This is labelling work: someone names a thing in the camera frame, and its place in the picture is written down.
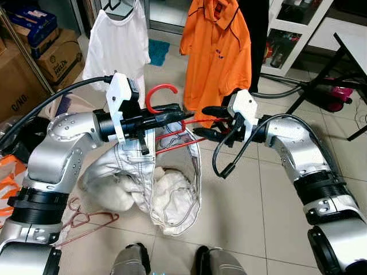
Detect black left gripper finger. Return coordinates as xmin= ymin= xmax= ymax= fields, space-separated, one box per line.
xmin=147 ymin=103 xmax=185 ymax=116
xmin=149 ymin=112 xmax=188 ymax=129

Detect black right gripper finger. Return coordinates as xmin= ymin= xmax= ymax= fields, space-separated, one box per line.
xmin=201 ymin=105 xmax=236 ymax=119
xmin=193 ymin=127 xmax=232 ymax=143

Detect red clothes hanger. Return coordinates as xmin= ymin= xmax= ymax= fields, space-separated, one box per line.
xmin=145 ymin=84 xmax=230 ymax=154

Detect white jeans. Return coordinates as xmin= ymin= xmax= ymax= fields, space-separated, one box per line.
xmin=77 ymin=135 xmax=202 ymax=237

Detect orange polo shirt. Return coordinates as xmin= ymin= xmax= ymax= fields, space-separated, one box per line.
xmin=179 ymin=0 xmax=253 ymax=128

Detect teal floor mat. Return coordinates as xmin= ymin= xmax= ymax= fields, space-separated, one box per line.
xmin=148 ymin=39 xmax=170 ymax=66

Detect white T-shirt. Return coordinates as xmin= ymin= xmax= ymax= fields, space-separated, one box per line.
xmin=82 ymin=0 xmax=151 ymax=92

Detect black shirt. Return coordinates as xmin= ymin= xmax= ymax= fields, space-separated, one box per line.
xmin=238 ymin=0 xmax=270 ymax=61

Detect small printed cardboard box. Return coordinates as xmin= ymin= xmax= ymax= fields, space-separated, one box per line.
xmin=34 ymin=29 xmax=84 ymax=84

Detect pink and black vacuum cleaner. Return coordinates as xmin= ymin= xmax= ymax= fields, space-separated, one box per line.
xmin=313 ymin=85 xmax=356 ymax=112

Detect white table with black legs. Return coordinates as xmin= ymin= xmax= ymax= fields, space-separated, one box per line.
xmin=285 ymin=32 xmax=367 ymax=141

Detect white glass-door cabinet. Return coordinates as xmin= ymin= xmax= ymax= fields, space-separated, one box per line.
xmin=261 ymin=0 xmax=367 ymax=78

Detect cardboard box with black print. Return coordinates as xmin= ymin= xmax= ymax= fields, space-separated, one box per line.
xmin=0 ymin=43 xmax=49 ymax=124

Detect grey robot right leg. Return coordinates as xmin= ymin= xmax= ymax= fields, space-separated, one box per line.
xmin=192 ymin=245 xmax=248 ymax=275

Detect blue printed box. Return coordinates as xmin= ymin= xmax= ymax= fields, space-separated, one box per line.
xmin=9 ymin=6 xmax=58 ymax=46

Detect orange and white bag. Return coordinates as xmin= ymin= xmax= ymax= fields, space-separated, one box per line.
xmin=0 ymin=155 xmax=26 ymax=213

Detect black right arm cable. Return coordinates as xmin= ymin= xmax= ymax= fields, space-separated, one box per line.
xmin=212 ymin=115 xmax=293 ymax=179

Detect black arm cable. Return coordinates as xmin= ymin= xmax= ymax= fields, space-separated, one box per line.
xmin=0 ymin=74 xmax=115 ymax=151
xmin=212 ymin=115 xmax=293 ymax=179

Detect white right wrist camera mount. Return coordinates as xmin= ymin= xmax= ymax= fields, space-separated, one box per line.
xmin=227 ymin=90 xmax=257 ymax=141

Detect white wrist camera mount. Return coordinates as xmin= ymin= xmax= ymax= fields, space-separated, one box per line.
xmin=106 ymin=73 xmax=141 ymax=144
xmin=227 ymin=90 xmax=257 ymax=141

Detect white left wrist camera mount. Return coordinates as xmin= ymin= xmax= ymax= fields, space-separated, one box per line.
xmin=106 ymin=73 xmax=141 ymax=144

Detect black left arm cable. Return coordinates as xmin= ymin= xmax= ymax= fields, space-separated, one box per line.
xmin=0 ymin=74 xmax=115 ymax=151

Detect pink wire clothes hanger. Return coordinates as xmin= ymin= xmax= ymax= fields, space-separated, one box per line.
xmin=54 ymin=198 xmax=121 ymax=248

